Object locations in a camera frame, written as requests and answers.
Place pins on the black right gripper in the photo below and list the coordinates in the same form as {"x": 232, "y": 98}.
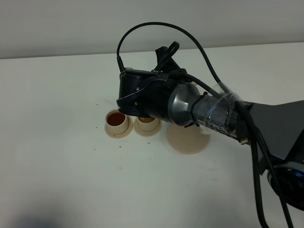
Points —
{"x": 165, "y": 62}

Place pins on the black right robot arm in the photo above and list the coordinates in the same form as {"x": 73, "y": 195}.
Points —
{"x": 275, "y": 133}

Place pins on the beige teapot saucer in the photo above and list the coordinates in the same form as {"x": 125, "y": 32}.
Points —
{"x": 188, "y": 140}

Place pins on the beige right teacup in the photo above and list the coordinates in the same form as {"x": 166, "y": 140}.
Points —
{"x": 147, "y": 125}

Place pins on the beige teacup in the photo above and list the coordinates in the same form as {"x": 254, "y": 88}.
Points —
{"x": 115, "y": 117}
{"x": 147, "y": 125}

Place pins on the beige right cup saucer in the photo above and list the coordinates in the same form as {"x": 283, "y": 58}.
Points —
{"x": 147, "y": 134}

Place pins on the beige cup saucer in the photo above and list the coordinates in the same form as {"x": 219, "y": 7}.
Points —
{"x": 147, "y": 134}
{"x": 119, "y": 131}

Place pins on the beige left cup saucer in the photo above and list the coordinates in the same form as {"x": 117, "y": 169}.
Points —
{"x": 119, "y": 131}

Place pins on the beige left teacup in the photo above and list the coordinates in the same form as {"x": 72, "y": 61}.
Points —
{"x": 115, "y": 117}

